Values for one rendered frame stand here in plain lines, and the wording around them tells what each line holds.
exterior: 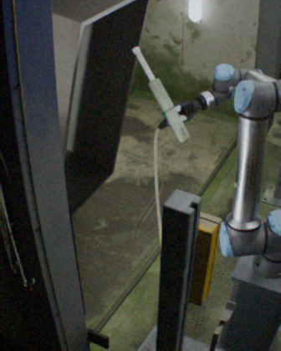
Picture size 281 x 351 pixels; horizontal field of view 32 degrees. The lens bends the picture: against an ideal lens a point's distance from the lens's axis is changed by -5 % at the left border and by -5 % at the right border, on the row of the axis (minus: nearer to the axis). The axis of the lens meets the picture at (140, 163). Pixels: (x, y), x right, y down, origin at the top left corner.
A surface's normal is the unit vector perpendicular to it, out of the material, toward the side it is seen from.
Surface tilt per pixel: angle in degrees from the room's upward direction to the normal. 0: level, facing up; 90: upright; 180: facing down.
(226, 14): 90
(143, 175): 0
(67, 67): 90
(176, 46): 90
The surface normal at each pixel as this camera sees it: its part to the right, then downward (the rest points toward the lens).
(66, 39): -0.47, 0.51
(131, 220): 0.00, -0.81
